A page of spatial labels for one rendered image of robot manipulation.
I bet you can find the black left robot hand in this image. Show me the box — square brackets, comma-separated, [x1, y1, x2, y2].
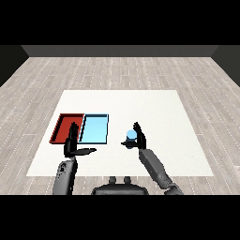
[63, 122, 98, 159]

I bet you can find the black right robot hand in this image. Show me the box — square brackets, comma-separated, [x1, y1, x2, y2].
[120, 121, 147, 151]

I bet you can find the small blue can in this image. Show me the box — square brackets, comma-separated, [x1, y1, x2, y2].
[126, 129, 139, 150]

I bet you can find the red shallow open box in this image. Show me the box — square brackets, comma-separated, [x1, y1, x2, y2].
[49, 112, 85, 145]

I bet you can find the light blue shallow open box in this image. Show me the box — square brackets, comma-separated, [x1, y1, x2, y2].
[78, 113, 110, 145]

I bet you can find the dark grey robot body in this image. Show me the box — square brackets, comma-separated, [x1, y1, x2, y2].
[91, 176, 149, 196]

